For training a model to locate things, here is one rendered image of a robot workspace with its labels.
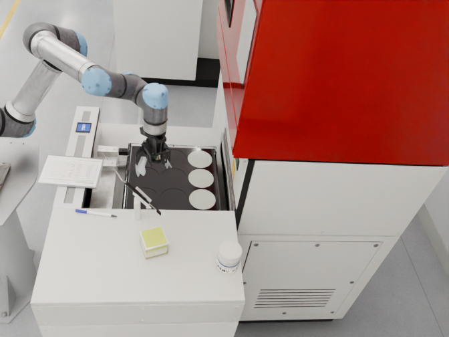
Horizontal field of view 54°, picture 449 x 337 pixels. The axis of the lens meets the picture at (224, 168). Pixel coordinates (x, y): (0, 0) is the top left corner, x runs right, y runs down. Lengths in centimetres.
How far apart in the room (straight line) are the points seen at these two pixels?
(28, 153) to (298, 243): 117
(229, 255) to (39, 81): 95
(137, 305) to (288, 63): 81
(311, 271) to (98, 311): 97
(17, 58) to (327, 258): 307
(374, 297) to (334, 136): 152
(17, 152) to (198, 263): 96
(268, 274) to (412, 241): 137
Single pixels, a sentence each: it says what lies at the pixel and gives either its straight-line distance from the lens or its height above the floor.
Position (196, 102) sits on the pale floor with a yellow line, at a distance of 359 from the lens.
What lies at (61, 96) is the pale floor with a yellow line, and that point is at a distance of 365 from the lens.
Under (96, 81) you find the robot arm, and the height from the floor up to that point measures 143.
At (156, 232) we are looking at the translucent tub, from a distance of 142.
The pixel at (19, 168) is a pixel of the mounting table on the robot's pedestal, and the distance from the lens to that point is 195.
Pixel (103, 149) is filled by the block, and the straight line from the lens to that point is 185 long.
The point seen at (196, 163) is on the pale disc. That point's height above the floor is 90.
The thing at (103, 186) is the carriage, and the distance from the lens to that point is 175.
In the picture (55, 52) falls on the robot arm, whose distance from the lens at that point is 149.
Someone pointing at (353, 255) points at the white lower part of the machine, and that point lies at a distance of 197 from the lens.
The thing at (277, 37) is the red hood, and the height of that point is 165.
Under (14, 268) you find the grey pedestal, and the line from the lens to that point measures 233.
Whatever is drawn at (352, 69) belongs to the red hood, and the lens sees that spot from 125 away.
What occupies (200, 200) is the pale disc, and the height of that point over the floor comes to 90.
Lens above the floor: 218
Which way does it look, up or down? 45 degrees down
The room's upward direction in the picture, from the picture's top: 11 degrees clockwise
